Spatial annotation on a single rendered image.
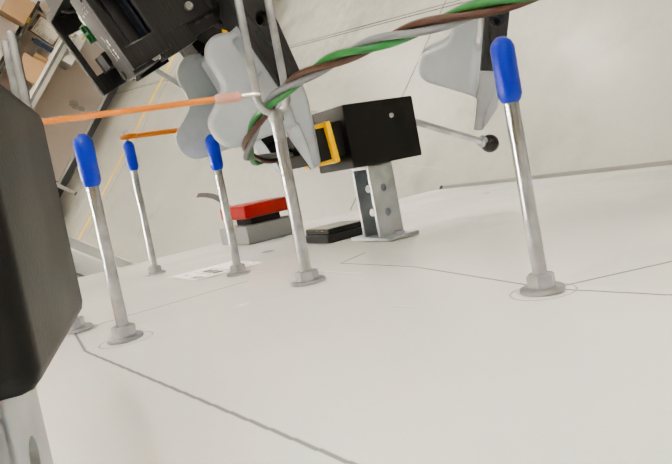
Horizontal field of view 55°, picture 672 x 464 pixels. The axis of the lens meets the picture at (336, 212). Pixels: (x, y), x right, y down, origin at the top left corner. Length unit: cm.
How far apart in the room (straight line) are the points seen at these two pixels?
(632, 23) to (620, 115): 32
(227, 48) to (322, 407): 25
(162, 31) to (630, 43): 182
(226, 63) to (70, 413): 22
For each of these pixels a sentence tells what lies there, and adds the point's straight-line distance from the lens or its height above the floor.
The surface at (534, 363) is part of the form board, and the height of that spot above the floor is 122.
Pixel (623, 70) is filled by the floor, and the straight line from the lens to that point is 204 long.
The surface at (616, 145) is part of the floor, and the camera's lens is 190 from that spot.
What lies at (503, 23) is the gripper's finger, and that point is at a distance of 46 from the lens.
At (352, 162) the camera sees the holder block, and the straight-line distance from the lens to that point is 41.
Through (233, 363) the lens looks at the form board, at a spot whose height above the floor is 125.
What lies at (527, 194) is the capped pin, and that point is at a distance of 23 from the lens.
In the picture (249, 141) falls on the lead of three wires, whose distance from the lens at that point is 35.
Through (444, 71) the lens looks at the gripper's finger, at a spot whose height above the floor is 110.
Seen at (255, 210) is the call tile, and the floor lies 112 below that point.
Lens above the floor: 135
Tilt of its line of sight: 30 degrees down
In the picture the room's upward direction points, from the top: 60 degrees counter-clockwise
